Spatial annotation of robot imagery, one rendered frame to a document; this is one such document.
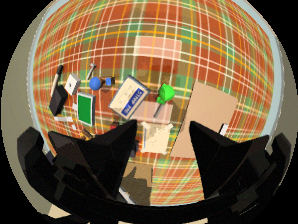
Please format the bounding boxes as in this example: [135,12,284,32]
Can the cream and blue stamp pad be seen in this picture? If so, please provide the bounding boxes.
[109,75,150,121]

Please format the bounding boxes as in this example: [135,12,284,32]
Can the red hand stamp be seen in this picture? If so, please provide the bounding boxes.
[110,123,120,129]

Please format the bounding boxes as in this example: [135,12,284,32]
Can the brown clipboard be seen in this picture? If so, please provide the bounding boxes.
[169,81,238,159]

